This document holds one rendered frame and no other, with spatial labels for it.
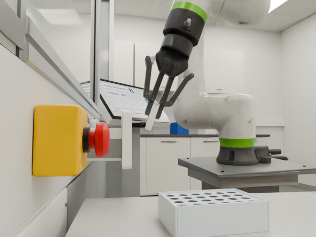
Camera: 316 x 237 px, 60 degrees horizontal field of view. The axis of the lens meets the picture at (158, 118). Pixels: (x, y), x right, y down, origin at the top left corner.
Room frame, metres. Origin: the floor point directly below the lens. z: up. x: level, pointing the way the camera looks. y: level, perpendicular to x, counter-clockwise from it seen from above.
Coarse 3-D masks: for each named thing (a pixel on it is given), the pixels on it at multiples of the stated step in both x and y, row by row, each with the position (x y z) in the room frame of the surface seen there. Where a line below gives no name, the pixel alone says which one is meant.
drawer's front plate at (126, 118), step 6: (126, 114) 0.50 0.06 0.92; (126, 120) 0.50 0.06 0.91; (126, 126) 0.50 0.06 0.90; (126, 132) 0.50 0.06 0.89; (126, 138) 0.50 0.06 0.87; (126, 144) 0.50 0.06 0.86; (126, 150) 0.50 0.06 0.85; (126, 156) 0.50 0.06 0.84; (126, 162) 0.50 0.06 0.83; (126, 168) 0.50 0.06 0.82
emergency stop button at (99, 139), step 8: (96, 128) 0.30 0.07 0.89; (104, 128) 0.30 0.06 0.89; (88, 136) 0.30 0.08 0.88; (96, 136) 0.29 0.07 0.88; (104, 136) 0.29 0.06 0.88; (88, 144) 0.30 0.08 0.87; (96, 144) 0.29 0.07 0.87; (104, 144) 0.29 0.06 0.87; (96, 152) 0.30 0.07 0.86; (104, 152) 0.30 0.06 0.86
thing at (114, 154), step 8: (112, 128) 0.51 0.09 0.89; (120, 128) 0.52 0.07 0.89; (112, 136) 0.51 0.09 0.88; (120, 136) 0.52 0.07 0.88; (112, 144) 0.51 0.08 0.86; (120, 144) 0.51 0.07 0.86; (112, 152) 0.51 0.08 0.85; (120, 152) 0.51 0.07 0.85; (88, 160) 0.51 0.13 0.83; (96, 160) 0.51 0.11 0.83; (104, 160) 0.51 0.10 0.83; (112, 160) 0.52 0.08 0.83; (120, 160) 0.52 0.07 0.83
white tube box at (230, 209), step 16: (160, 192) 0.40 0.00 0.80; (176, 192) 0.41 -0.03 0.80; (192, 192) 0.41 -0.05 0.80; (208, 192) 0.41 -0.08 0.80; (224, 192) 0.41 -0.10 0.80; (240, 192) 0.41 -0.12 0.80; (160, 208) 0.39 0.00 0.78; (176, 208) 0.32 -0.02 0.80; (192, 208) 0.33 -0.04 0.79; (208, 208) 0.33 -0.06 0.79; (224, 208) 0.34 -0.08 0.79; (240, 208) 0.34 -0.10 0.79; (256, 208) 0.35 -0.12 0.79; (176, 224) 0.32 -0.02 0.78; (192, 224) 0.33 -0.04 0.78; (208, 224) 0.33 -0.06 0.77; (224, 224) 0.34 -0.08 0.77; (240, 224) 0.34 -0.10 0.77; (256, 224) 0.35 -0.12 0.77
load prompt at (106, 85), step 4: (104, 84) 1.49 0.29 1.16; (108, 84) 1.52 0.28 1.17; (112, 84) 1.55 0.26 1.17; (108, 88) 1.48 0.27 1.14; (112, 88) 1.52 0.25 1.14; (116, 88) 1.55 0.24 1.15; (120, 88) 1.58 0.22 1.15; (124, 88) 1.61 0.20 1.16; (128, 88) 1.65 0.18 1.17; (132, 88) 1.69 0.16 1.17; (128, 92) 1.62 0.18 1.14; (132, 92) 1.65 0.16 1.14; (136, 92) 1.69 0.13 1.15
